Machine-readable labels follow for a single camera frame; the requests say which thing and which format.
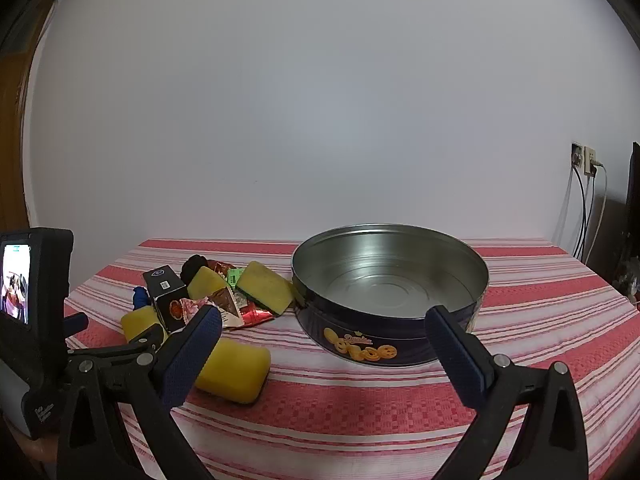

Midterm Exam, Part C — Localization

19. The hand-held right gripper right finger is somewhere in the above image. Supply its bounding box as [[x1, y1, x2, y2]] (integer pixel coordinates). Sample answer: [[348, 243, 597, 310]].
[[424, 304, 590, 480]]

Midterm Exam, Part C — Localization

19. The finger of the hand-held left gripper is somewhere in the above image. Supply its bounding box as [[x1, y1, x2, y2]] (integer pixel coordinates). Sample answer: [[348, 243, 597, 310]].
[[65, 324, 169, 359], [64, 311, 89, 338]]

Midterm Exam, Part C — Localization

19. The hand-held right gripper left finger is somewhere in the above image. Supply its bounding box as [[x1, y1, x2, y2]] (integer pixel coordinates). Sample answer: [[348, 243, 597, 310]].
[[56, 304, 224, 480]]

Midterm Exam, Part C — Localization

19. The yellow green-backed sponge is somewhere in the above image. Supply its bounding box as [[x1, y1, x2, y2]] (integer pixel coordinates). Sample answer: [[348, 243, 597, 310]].
[[187, 266, 229, 301], [236, 260, 294, 319], [194, 337, 272, 406], [120, 307, 168, 346]]

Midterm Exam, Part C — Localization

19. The pink snack packet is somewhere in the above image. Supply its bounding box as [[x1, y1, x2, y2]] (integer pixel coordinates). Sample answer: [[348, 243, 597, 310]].
[[179, 297, 213, 322]]

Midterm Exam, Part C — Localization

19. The small black carton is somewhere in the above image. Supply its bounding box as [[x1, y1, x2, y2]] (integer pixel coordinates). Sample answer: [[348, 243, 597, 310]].
[[142, 265, 191, 335]]

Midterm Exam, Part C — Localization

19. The brown snack packet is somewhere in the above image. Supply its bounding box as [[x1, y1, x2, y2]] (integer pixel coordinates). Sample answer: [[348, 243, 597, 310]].
[[209, 286, 245, 328]]

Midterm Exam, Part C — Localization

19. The round blue cookie tin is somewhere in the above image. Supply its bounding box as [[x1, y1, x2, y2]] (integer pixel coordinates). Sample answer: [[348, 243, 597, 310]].
[[291, 223, 490, 367]]

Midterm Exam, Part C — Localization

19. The dark red snack wrapper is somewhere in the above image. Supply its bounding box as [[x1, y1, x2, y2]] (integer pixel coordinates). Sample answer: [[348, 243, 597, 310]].
[[206, 259, 275, 329]]

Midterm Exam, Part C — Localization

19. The black hair tie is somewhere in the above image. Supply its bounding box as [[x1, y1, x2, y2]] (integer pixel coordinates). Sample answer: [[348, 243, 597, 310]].
[[180, 255, 210, 283]]

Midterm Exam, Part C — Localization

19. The red striped tablecloth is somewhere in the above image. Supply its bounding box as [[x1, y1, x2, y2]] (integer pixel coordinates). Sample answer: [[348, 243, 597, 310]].
[[64, 238, 640, 480]]

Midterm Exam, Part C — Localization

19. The wooden door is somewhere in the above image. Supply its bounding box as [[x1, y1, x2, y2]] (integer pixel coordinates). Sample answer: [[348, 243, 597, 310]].
[[0, 0, 57, 233]]

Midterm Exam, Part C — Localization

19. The dark furniture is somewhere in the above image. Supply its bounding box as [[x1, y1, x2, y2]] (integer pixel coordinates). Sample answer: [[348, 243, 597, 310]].
[[617, 141, 640, 306]]

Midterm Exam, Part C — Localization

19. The white cable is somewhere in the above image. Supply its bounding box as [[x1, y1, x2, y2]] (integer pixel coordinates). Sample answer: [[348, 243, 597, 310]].
[[591, 159, 609, 229]]

